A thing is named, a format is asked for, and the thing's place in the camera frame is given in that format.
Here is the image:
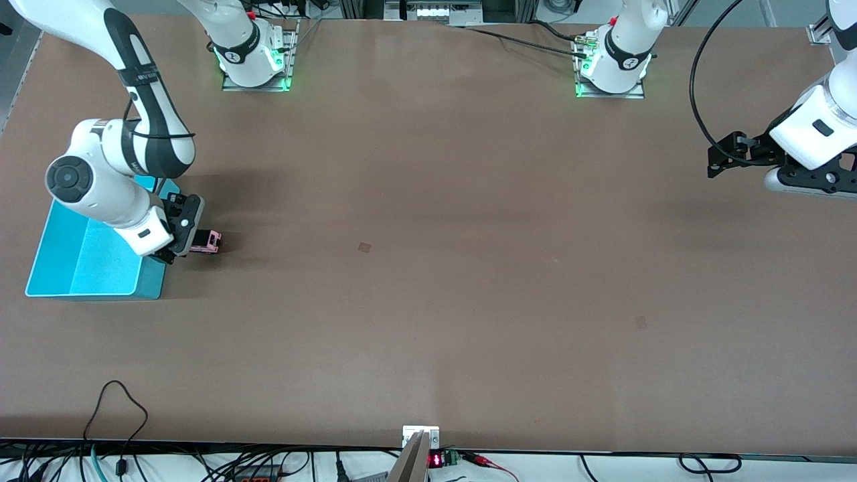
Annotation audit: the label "teal plastic bin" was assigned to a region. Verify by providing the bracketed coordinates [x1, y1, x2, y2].
[25, 175, 181, 300]

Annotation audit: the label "aluminium profile frame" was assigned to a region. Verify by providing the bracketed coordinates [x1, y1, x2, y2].
[338, 0, 536, 25]

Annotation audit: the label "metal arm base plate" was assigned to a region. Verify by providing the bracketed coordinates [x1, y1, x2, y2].
[573, 30, 646, 100]
[221, 19, 297, 93]

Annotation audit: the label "thin black table cable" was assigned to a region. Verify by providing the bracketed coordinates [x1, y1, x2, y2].
[462, 25, 589, 57]

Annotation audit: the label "red clip leads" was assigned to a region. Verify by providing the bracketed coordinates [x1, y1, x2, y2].
[461, 452, 520, 482]

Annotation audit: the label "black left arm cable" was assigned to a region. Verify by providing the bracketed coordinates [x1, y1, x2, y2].
[689, 0, 771, 165]

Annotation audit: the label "aluminium corner bracket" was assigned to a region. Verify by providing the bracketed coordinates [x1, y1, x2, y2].
[806, 16, 835, 46]

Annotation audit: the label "thick black table cable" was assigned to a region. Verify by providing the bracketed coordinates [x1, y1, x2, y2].
[528, 19, 587, 45]

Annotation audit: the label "thin black looped cable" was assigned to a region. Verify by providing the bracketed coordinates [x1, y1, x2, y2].
[83, 380, 149, 477]

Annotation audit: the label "grey metal camera bar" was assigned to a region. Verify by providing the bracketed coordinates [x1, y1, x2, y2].
[387, 430, 431, 482]

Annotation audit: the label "black coiled cable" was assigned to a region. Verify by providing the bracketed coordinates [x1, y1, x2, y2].
[678, 453, 743, 475]

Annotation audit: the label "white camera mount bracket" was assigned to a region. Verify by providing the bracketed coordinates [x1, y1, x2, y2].
[402, 426, 441, 450]

